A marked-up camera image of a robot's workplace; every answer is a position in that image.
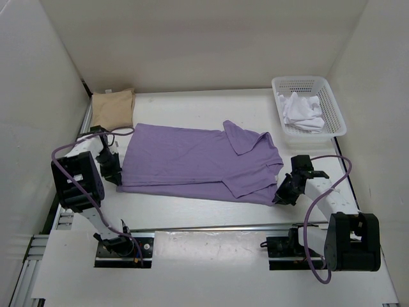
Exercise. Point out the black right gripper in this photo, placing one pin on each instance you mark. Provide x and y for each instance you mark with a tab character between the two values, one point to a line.
281	196

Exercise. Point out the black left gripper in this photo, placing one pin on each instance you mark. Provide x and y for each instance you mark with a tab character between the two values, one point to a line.
110	174

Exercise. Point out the beige t shirt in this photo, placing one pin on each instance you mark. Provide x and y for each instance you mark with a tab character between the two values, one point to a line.
113	110

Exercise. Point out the purple t shirt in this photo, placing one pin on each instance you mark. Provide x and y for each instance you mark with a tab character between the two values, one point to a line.
232	164

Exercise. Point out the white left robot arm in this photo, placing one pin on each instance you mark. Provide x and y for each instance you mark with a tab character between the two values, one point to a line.
78	169

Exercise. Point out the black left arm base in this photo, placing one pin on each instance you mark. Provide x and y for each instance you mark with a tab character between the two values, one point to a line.
124	254

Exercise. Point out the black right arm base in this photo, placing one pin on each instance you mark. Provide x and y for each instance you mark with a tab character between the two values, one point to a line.
284	251

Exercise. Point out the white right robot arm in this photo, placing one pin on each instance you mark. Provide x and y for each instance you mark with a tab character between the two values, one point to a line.
352	240

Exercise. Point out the white crumpled cloth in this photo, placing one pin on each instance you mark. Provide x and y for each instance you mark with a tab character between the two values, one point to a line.
303	113

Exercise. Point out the white plastic basket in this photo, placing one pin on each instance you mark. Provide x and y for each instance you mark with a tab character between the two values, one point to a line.
308	86

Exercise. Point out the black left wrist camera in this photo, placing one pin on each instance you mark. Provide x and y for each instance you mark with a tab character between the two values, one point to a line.
96	129

